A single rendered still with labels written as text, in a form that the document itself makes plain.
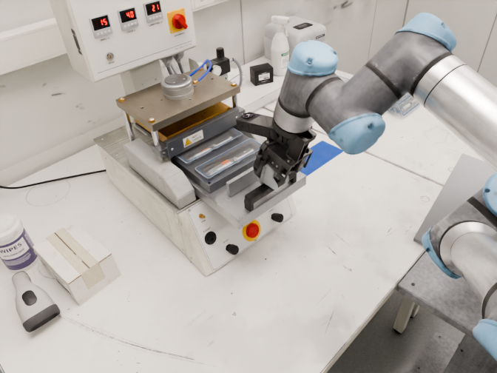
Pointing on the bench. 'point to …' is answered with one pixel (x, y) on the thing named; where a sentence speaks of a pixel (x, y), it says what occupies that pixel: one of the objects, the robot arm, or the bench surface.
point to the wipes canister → (15, 245)
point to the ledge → (256, 99)
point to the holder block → (220, 175)
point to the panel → (202, 225)
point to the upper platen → (186, 121)
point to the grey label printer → (295, 33)
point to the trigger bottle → (279, 46)
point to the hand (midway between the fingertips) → (262, 178)
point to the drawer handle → (264, 192)
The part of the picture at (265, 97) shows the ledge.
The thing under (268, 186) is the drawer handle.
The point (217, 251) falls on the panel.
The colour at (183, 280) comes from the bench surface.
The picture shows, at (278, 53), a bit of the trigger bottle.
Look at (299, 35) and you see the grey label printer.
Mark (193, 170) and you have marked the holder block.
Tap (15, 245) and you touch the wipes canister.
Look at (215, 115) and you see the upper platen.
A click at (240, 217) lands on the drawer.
